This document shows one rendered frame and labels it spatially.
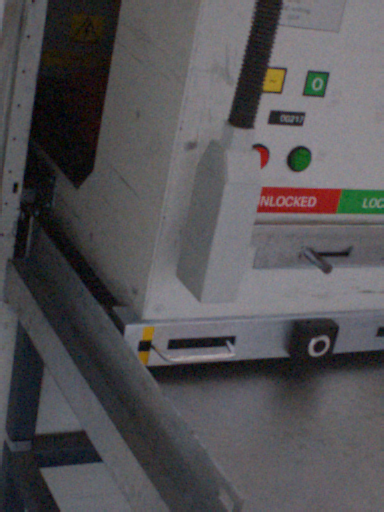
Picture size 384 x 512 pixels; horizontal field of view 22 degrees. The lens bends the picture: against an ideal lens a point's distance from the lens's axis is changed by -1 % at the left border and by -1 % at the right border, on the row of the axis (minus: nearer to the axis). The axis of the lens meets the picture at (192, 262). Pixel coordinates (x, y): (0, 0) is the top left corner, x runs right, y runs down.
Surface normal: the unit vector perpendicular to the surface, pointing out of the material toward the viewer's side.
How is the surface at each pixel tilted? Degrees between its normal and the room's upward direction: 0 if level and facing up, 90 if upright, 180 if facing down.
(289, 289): 90
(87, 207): 90
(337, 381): 0
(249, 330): 90
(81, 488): 90
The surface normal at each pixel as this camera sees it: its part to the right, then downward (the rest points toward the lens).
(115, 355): -0.89, 0.02
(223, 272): 0.41, 0.43
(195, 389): 0.18, -0.90
